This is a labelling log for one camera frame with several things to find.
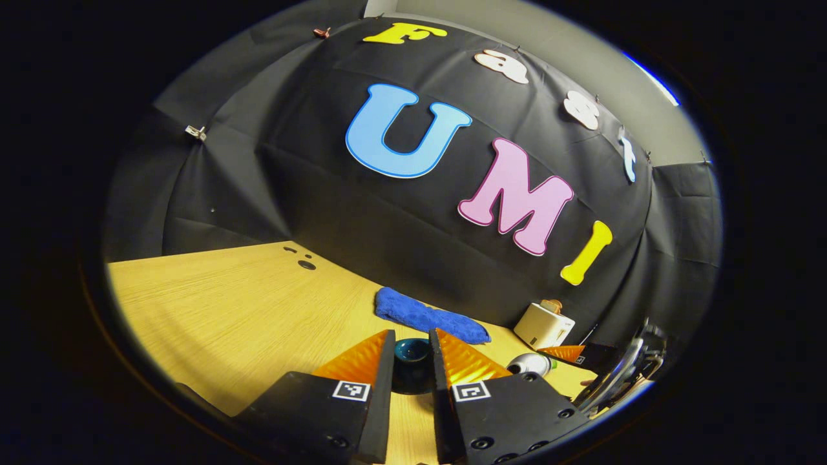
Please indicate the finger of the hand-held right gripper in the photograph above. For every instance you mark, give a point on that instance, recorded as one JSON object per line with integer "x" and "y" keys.
{"x": 597, "y": 356}

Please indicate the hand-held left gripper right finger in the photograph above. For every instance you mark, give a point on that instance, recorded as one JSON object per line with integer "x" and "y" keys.
{"x": 440, "y": 407}

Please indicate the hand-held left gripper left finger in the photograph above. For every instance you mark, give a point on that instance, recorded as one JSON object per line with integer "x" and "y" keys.
{"x": 381, "y": 400}

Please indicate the teal teacup lid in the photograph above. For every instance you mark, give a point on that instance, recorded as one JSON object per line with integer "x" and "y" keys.
{"x": 412, "y": 371}

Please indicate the silver green-label water bottle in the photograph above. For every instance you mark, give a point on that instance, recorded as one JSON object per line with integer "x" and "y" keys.
{"x": 526, "y": 365}

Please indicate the white toaster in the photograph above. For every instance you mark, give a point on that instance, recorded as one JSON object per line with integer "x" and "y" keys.
{"x": 543, "y": 326}

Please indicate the brown toast slice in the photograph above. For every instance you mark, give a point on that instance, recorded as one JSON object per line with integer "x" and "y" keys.
{"x": 551, "y": 305}

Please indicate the blue towel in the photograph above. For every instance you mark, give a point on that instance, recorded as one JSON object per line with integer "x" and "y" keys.
{"x": 420, "y": 315}

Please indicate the black backdrop cloth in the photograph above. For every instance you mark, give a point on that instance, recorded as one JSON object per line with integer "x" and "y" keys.
{"x": 291, "y": 181}

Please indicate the silver clip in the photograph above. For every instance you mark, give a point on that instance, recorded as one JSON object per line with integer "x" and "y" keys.
{"x": 196, "y": 133}

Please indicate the red clip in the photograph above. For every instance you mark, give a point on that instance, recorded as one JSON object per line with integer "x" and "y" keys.
{"x": 322, "y": 32}

